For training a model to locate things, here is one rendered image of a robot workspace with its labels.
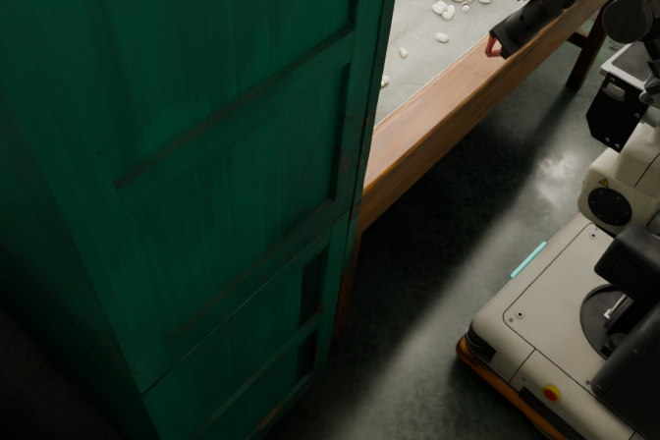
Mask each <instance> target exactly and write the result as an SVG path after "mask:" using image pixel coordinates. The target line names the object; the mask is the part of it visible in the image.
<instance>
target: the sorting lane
mask: <svg viewBox="0 0 660 440"><path fill-rule="evenodd" d="M438 1H443V2H444V3H445V4H446V5H447V7H448V6H450V5H453V6H454V7H455V14H454V15H453V18H452V19H451V20H447V19H446V18H444V17H443V13H442V14H437V13H436V12H434V11H433V10H432V5H433V4H437V2H438ZM529 1H530V0H525V1H523V0H521V1H519V2H518V1H517V0H490V2H489V3H484V2H479V0H473V1H472V2H469V1H467V0H462V1H461V2H457V1H455V0H396V1H395V8H394V13H393V19H392V24H391V30H390V36H389V42H388V48H387V54H386V60H385V66H384V72H383V75H384V76H387V77H389V79H390V80H389V82H388V83H384V86H383V87H382V88H380V93H379V99H378V103H377V108H376V116H375V123H374V129H375V128H376V127H378V126H379V125H380V124H381V123H382V122H384V121H385V120H386V119H387V118H389V117H390V116H391V115H392V114H393V113H395V112H396V111H397V110H398V109H399V108H401V107H402V106H403V105H404V104H406V103H407V102H408V101H409V100H410V99H412V98H413V97H414V96H415V95H416V94H418V93H419V92H420V91H421V90H422V89H424V88H425V87H426V86H427V85H429V84H430V83H431V82H432V81H434V80H435V79H436V78H437V77H438V76H440V75H441V74H442V73H443V72H445V71H446V70H447V69H448V68H449V67H451V66H452V65H453V64H454V63H455V62H457V61H458V60H459V59H460V58H462V57H463V56H464V55H465V54H466V53H468V52H469V51H470V50H471V49H472V48H473V47H474V46H475V45H476V44H478V43H479V42H480V41H481V40H482V39H484V38H485V37H486V36H487V35H488V34H489V31H490V30H491V29H492V28H493V27H495V26H496V25H497V24H499V23H500V22H502V21H503V20H504V19H505V18H507V17H508V16H510V15H511V14H513V13H514V12H515V11H516V10H518V9H520V8H521V7H523V6H524V5H525V4H526V3H527V2H529ZM465 2H467V3H468V5H469V10H468V11H467V12H464V11H463V8H462V5H463V3H465ZM438 32H440V33H443V34H446V35H448V37H449V39H448V41H447V42H441V41H439V40H437V39H436V38H435V35H436V34H437V33H438ZM402 47H403V48H405V49H406V51H407V52H408V56H407V57H406V58H404V57H402V56H401V54H400V53H399V50H400V48H402ZM374 129H373V130H374Z"/></svg>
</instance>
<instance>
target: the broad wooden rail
mask: <svg viewBox="0 0 660 440"><path fill-rule="evenodd" d="M607 1H608V0H579V1H578V2H576V3H575V4H574V5H573V6H571V7H570V8H568V9H564V12H563V14H562V15H561V16H559V17H558V18H557V19H555V20H554V21H553V22H551V23H550V24H549V25H547V26H546V27H545V28H543V29H542V30H541V31H540V32H539V35H538V36H537V37H535V38H534V39H533V40H531V41H530V42H528V43H527V44H526V45H525V46H524V47H523V48H522V49H520V50H519V51H518V52H516V53H515V54H514V55H512V56H511V57H509V58H508V59H507V60H505V59H503V57H490V58H488V57H487V56H486V55H485V53H484V51H485V48H486V45H487V42H488V38H489V34H488V35H487V36H486V37H485V38H484V39H482V40H481V41H480V42H479V43H478V44H476V45H475V46H474V47H473V48H471V50H470V51H469V52H468V53H466V54H465V55H464V56H463V57H462V58H460V59H459V60H458V61H457V62H455V63H454V64H453V65H452V66H451V67H449V68H448V69H447V70H446V71H445V72H443V73H442V74H441V75H440V76H438V77H437V78H436V79H435V80H434V81H432V82H431V83H430V84H429V85H427V86H426V87H425V88H424V89H422V90H421V91H420V92H419V93H418V94H416V95H415V96H414V97H413V98H412V99H410V100H409V101H408V102H407V103H406V104H404V105H403V106H402V107H401V108H399V109H398V110H397V111H396V112H395V113H393V114H392V115H391V116H390V117H389V118H387V119H386V120H385V121H384V122H382V123H381V124H380V125H379V126H378V127H376V128H375V129H374V130H373V135H372V142H371V148H370V152H369V158H368V163H367V168H366V173H365V178H364V184H363V192H362V197H361V199H362V201H361V206H360V212H359V215H358V220H357V233H356V238H357V237H358V236H359V235H360V234H361V233H362V232H363V231H365V230H366V229H367V228H368V227H369V226H370V225H371V224H372V223H373V222H374V221H375V220H376V219H377V218H378V217H379V216H380V215H381V214H383V213H384V212H385V211H386V210H387V209H388V208H389V207H390V206H391V205H392V204H393V203H394V202H395V201H396V200H397V199H398V198H399V197H401V196H402V195H403V194H404V193H405V192H406V191H407V190H408V189H409V188H410V187H411V186H412V185H413V184H414V183H415V182H416V181H418V180H419V179H420V178H421V177H422V176H423V175H424V174H425V173H426V172H427V171H428V170H429V169H430V168H431V167H432V166H433V165H434V164H435V163H436V162H437V161H439V160H440V159H441V158H442V157H443V156H444V155H445V154H446V153H447V152H448V151H449V150H450V149H451V148H452V147H454V146H455V145H456V144H457V143H458V142H459V141H460V140H461V139H462V138H463V137H464V136H465V135H466V134H467V133H468V132H469V131H470V130H472V129H473V128H474V127H475V126H476V125H477V124H478V123H479V122H480V121H481V120H482V119H483V118H484V117H485V116H486V115H487V114H488V113H490V112H491V111H492V110H493V109H494V108H495V107H496V106H497V105H498V104H499V103H500V102H501V101H502V100H503V99H504V98H505V97H506V96H508V95H509V94H510V93H511V92H512V91H513V90H514V89H515V88H516V87H517V86H518V85H519V84H520V83H521V82H522V81H523V80H525V79H526V78H527V77H528V76H529V75H530V74H531V73H532V72H533V71H534V70H535V69H536V68H537V67H538V66H539V65H540V64H541V63H543V62H544V61H545V60H546V59H547V58H548V57H549V56H550V55H551V54H552V53H553V52H554V51H555V50H556V49H557V48H558V47H559V46H561V45H562V44H563V43H564V42H565V41H566V40H567V39H568V38H569V37H570V36H571V35H572V34H573V33H574V32H575V31H576V30H577V29H579V28H580V27H581V26H582V25H583V24H584V23H585V22H586V21H587V20H588V19H589V18H590V17H591V16H592V15H593V14H594V13H596V12H597V11H598V10H599V9H600V8H601V7H602V6H603V5H604V4H605V3H606V2H607Z"/></svg>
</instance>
